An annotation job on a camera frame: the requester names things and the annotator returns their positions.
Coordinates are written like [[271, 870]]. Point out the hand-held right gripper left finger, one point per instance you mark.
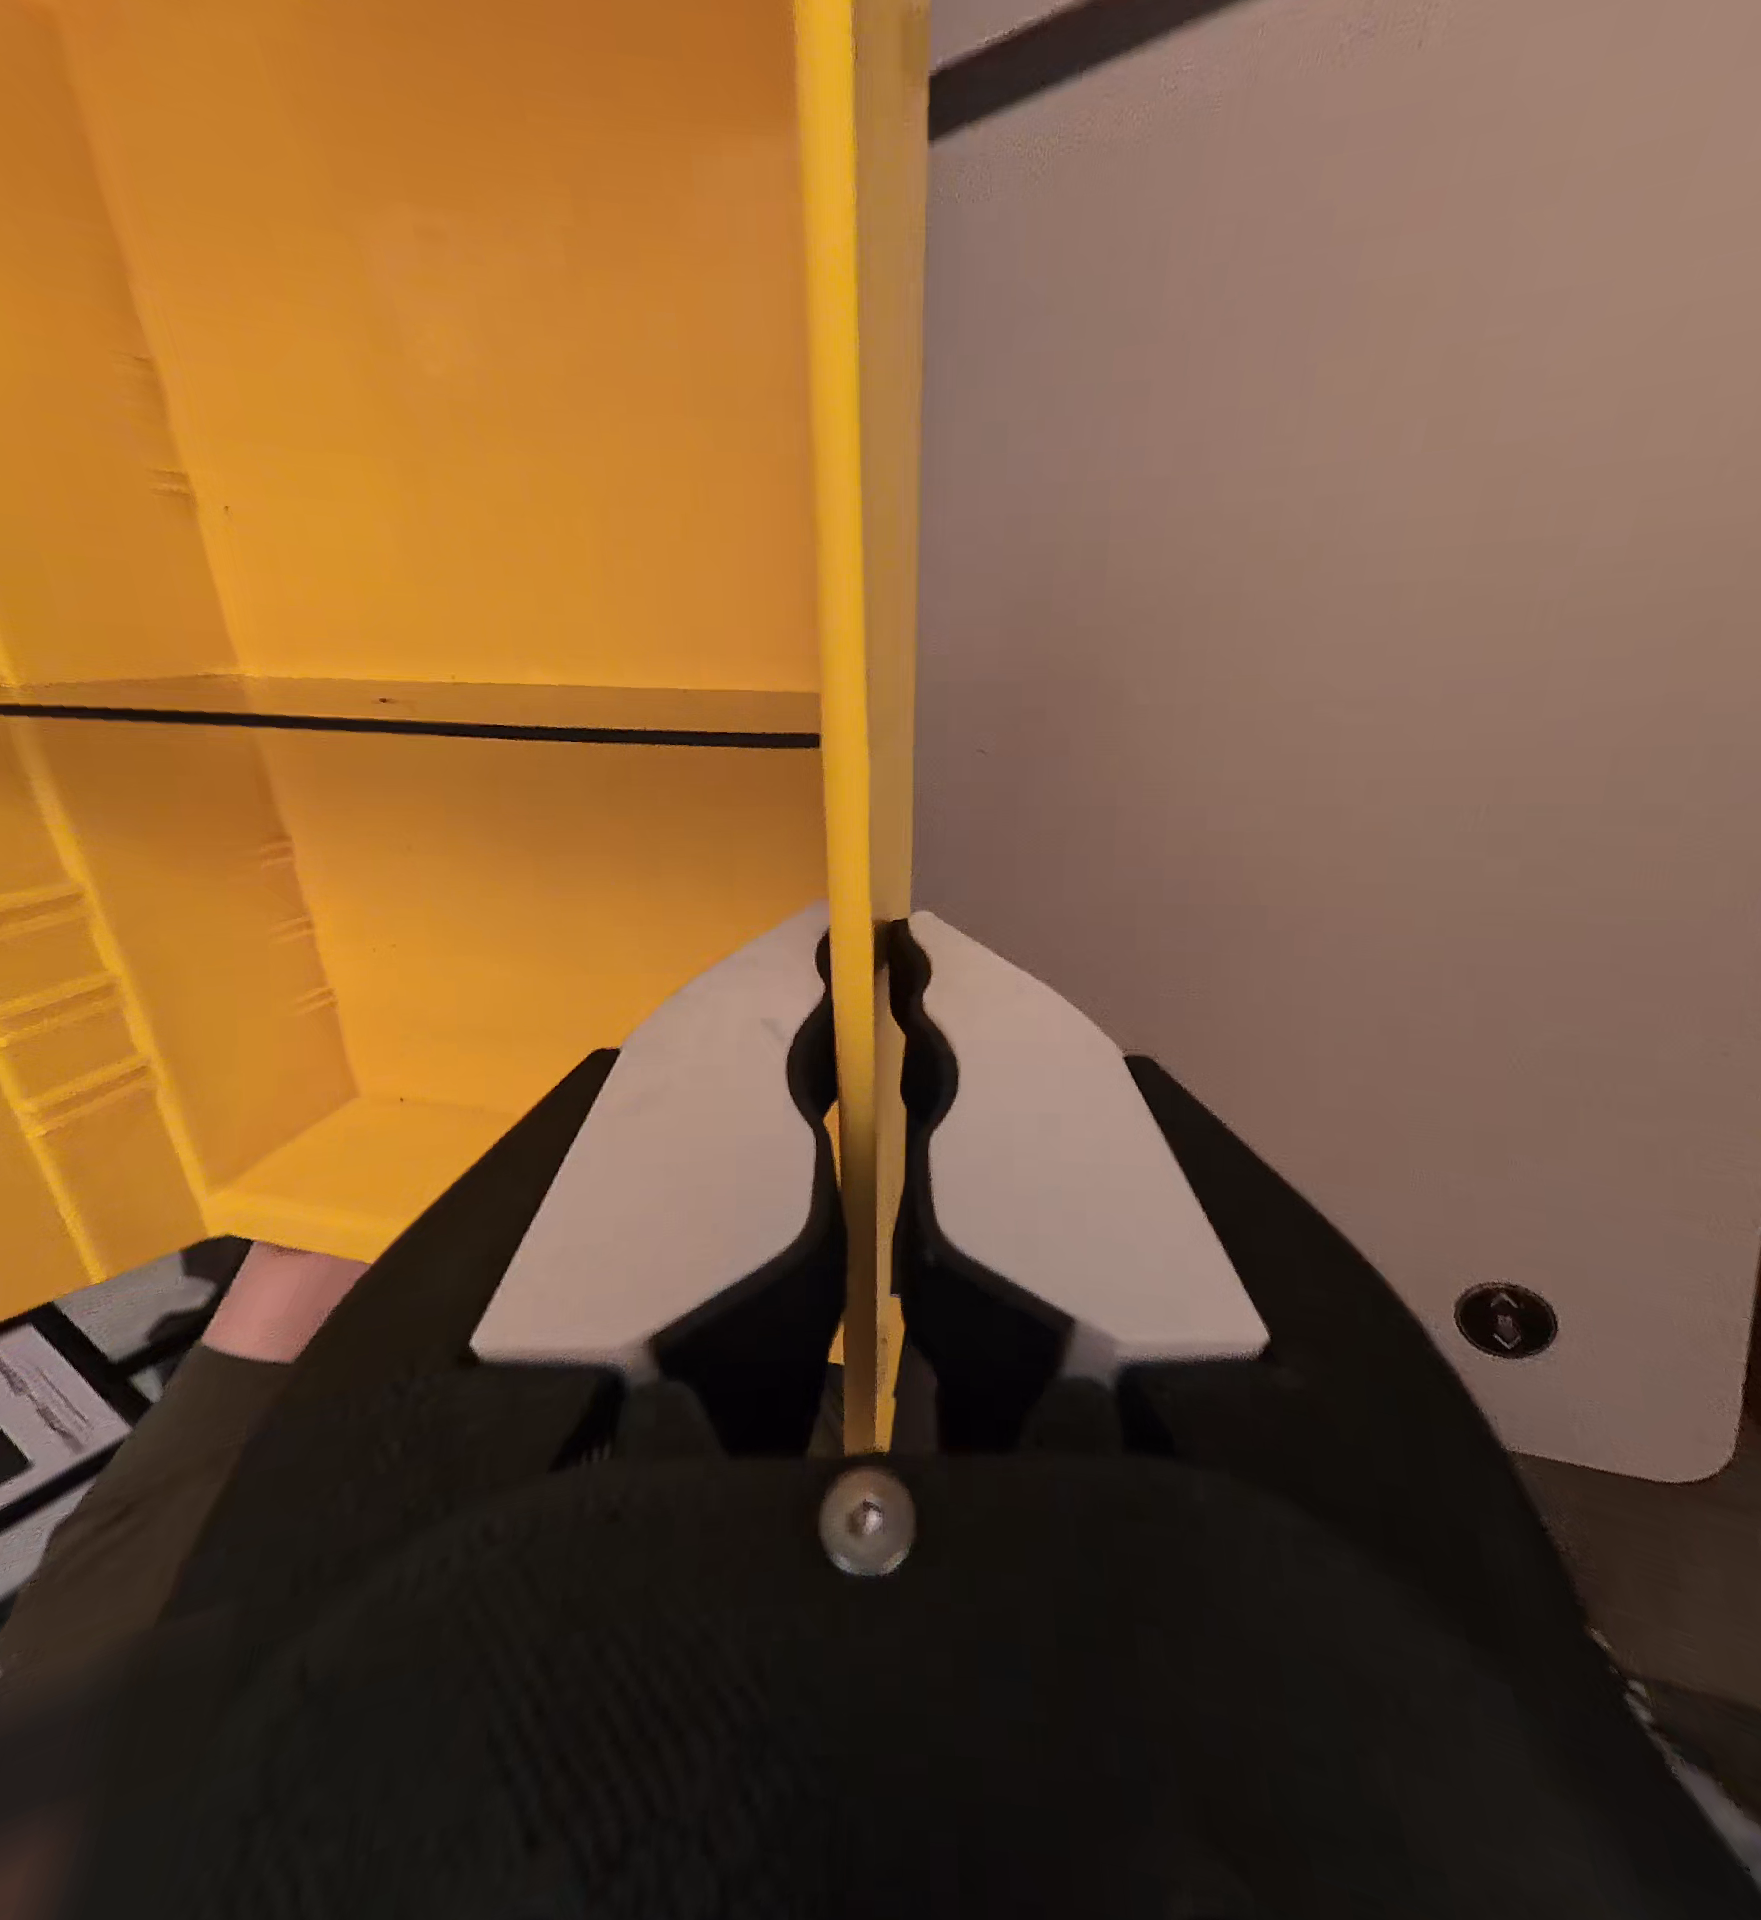
[[669, 1184]]

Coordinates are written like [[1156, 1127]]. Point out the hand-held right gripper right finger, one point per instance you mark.
[[1090, 1184]]

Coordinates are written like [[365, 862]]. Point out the yellow plastic bin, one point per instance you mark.
[[442, 376]]

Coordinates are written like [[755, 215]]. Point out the person's left forearm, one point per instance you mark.
[[286, 1300]]

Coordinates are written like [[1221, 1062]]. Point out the round table grommet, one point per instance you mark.
[[1504, 1319]]

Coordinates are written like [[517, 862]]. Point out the black bin divider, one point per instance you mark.
[[369, 708]]

